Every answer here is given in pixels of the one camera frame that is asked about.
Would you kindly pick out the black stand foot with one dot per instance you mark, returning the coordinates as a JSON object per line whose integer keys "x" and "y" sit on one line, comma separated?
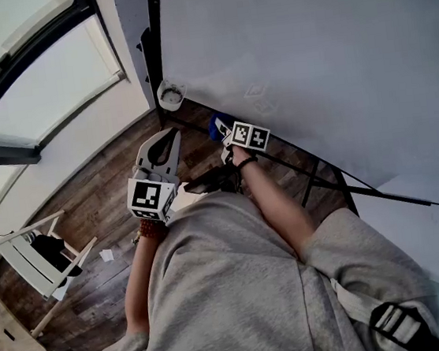
{"x": 214, "y": 180}

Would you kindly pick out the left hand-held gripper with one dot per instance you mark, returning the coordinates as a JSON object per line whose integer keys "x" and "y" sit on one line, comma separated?
{"x": 148, "y": 197}

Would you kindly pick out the blue cloth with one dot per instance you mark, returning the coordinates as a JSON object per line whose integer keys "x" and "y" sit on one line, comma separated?
{"x": 214, "y": 128}

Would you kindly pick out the light wooden cabinet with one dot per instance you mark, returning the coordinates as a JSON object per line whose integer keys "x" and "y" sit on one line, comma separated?
{"x": 6, "y": 328}

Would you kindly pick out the person's left forearm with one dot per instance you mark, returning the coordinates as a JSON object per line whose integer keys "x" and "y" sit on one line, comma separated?
{"x": 141, "y": 283}

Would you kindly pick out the white wooden chair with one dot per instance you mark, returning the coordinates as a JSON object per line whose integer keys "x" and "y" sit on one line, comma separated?
{"x": 28, "y": 265}

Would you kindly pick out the black wrist band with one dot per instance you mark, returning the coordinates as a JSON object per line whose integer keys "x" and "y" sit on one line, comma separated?
{"x": 247, "y": 162}

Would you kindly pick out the white paper scrap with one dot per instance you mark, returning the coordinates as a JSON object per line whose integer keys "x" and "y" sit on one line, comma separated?
{"x": 106, "y": 255}

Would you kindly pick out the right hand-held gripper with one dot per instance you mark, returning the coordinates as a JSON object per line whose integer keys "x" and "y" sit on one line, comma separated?
{"x": 248, "y": 135}

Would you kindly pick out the grey sweatshirt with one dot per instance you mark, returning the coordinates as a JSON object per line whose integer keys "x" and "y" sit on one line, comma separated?
{"x": 234, "y": 296}

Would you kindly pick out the person's right forearm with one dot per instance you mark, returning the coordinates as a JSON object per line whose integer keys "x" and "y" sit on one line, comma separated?
{"x": 275, "y": 207}

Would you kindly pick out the black garment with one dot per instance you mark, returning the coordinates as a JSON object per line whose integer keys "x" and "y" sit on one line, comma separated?
{"x": 54, "y": 250}

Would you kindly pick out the black metal whiteboard stand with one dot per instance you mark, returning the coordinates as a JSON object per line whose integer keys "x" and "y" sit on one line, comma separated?
{"x": 344, "y": 191}

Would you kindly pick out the whiteboard with black frame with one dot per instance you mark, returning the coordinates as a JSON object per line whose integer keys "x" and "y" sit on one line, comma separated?
{"x": 306, "y": 41}

